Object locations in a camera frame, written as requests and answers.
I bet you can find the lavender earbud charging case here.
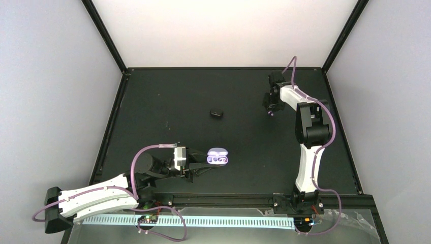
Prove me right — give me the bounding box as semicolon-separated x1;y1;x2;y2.
207;147;229;165

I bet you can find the black earbud charging case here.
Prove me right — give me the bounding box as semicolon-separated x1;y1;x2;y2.
209;108;224;118

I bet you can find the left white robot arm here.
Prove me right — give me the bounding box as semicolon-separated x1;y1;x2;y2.
40;144;229;234

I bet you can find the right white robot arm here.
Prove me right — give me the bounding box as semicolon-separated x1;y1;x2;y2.
263;71;334;214

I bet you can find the small circuit board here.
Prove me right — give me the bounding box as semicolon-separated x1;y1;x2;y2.
138;215;158;225

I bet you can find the clear plastic bag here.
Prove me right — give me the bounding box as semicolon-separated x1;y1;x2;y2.
316;209;380;240

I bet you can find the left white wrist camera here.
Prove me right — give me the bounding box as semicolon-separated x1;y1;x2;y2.
173;146;187;171

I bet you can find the purple cable loop front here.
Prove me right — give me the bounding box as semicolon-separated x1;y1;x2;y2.
131;206;187;242

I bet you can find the white slotted cable duct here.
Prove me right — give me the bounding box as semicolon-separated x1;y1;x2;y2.
82;214;295;230

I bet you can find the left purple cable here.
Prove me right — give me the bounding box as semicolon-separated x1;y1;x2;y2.
32;143;178;223

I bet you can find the black front rail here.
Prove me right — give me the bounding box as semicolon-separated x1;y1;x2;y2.
152;193;377;214

